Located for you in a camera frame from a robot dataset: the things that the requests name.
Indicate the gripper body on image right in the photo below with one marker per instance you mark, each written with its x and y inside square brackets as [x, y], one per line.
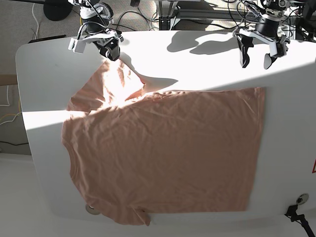
[263, 33]

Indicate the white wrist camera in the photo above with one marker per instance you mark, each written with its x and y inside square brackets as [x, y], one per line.
[76, 45]

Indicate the aluminium frame post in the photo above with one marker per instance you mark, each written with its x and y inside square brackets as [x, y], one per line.
[167, 13]

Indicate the round metal table grommet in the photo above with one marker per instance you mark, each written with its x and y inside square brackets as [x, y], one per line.
[91, 210]

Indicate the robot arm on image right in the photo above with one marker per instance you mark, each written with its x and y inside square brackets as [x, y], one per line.
[267, 19]

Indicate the black round stand base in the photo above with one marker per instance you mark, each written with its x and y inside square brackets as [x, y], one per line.
[57, 10]

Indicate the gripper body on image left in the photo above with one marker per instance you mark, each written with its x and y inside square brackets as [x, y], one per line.
[105, 33]

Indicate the peach pink T-shirt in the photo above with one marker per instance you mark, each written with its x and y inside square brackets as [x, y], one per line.
[134, 153]

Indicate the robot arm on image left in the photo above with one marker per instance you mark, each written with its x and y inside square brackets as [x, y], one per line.
[94, 28]

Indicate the black cable clamp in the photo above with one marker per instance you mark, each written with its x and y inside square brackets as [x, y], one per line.
[299, 218]

